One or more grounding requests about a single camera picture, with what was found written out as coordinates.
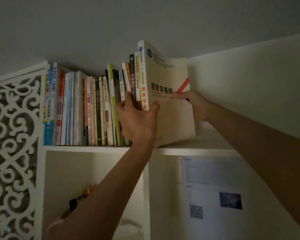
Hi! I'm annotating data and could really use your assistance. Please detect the white crumpled tissue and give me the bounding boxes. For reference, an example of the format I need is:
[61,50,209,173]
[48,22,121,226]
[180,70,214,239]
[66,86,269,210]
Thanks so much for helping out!
[115,218,143,240]

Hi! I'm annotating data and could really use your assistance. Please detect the white carved lattice panel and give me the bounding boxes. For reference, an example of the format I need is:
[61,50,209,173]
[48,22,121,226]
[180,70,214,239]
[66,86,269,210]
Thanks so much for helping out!
[0,61,48,240]

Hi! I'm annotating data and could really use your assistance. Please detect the person's right forearm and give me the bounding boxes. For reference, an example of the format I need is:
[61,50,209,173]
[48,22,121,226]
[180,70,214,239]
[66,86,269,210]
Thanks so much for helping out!
[205,103,300,235]

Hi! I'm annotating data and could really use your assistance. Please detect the colourful stationery bundle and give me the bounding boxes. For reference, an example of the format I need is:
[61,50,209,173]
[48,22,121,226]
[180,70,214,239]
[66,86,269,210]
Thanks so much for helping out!
[69,183,97,213]

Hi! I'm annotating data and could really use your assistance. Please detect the row of shelved books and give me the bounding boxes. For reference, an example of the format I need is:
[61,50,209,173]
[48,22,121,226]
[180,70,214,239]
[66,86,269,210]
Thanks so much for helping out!
[43,53,143,147]

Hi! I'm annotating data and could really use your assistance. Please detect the white bookshelf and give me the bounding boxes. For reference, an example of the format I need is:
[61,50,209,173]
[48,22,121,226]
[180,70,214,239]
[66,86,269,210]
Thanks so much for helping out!
[34,61,243,240]

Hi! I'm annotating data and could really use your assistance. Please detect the white paper sheet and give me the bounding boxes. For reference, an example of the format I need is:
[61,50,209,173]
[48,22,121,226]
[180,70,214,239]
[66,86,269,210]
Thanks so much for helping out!
[181,157,250,240]

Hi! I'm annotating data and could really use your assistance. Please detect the person's left hand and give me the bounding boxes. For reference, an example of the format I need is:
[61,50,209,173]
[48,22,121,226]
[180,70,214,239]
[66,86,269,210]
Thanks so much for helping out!
[115,92,160,147]

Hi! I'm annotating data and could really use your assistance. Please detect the cream education textbook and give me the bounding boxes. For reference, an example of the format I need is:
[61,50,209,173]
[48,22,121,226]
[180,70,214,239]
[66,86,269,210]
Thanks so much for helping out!
[137,40,197,148]

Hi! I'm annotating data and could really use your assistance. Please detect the person's right hand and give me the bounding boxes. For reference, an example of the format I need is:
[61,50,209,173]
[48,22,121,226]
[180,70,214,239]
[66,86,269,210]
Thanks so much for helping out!
[172,90,213,122]

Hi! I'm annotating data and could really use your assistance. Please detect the person's left forearm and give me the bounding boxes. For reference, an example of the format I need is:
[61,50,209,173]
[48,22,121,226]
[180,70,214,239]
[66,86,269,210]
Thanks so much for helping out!
[44,143,155,240]

